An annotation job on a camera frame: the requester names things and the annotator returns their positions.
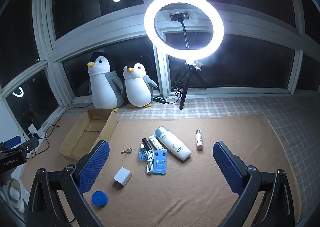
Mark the small blue packet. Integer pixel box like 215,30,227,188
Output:
137,144,148,162

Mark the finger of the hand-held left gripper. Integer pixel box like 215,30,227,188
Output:
19,138,40,153
3,136,22,149

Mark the blue phone stand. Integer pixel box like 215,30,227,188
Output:
151,149,167,175

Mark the white charger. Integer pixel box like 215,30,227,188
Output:
113,166,132,189

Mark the white lotion bottle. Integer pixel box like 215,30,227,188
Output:
154,127,192,160

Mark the white power strip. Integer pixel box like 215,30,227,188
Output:
26,123,47,140

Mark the black phone holder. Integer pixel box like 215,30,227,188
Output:
170,11,190,49

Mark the small penguin plush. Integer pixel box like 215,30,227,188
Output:
122,61,158,109

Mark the black cable with plug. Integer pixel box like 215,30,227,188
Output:
37,124,60,153

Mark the checkered blanket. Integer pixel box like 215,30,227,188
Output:
70,94,320,182

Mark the polka dot case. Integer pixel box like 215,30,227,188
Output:
148,135,164,152

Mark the long black cable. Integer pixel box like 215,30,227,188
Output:
56,105,93,127

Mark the black tripod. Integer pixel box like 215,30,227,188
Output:
171,60,208,110

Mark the large penguin plush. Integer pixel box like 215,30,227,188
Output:
87,52,125,113

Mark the black rectangular device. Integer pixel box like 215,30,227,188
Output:
24,110,35,127

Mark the cardboard box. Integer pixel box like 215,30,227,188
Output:
58,108,118,161

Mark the ring light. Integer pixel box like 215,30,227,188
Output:
144,0,225,60

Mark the white cable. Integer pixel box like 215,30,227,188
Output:
145,150,155,174

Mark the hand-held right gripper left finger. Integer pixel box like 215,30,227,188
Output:
26,140,110,227

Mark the pink tube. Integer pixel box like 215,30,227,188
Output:
195,129,203,151

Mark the blue round case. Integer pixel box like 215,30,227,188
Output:
91,190,109,208

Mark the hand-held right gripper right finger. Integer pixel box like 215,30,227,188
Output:
212,141,295,227

